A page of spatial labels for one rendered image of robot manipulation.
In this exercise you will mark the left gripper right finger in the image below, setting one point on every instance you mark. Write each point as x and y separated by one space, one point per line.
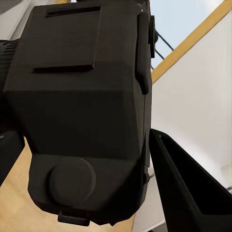
192 199

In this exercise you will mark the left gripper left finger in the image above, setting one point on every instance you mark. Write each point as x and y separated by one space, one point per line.
12 144

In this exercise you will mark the nightstand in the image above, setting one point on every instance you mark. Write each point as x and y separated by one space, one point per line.
150 216

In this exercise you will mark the desk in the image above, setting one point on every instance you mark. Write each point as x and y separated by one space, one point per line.
11 11

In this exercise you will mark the fixed window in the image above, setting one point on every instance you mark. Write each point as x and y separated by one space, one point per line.
180 24

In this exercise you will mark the digital camera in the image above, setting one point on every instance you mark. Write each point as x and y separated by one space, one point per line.
78 84

